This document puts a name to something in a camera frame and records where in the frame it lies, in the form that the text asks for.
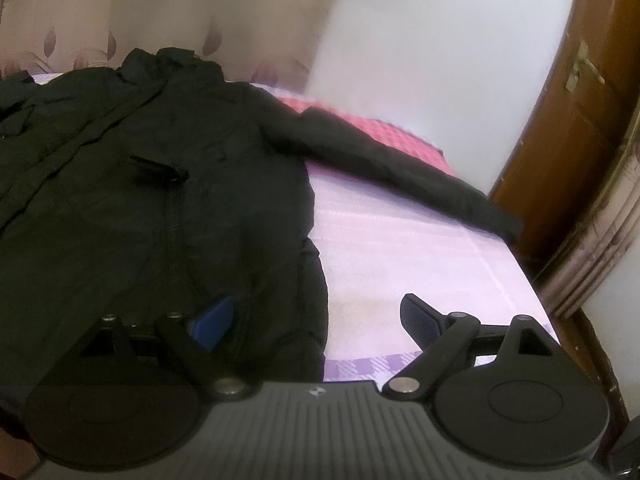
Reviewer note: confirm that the black jacket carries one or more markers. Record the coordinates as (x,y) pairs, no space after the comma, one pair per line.
(165,200)

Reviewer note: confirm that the pink checked bed sheet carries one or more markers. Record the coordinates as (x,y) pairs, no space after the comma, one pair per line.
(410,260)

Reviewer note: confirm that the brown wooden door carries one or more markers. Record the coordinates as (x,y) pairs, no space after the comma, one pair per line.
(565,120)

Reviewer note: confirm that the patterned beige curtain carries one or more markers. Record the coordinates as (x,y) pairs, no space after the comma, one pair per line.
(150,15)

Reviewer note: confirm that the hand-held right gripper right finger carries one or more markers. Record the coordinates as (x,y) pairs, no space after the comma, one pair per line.
(420,321)

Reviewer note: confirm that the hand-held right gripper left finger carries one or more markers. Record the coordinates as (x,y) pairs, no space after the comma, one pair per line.
(212,322)

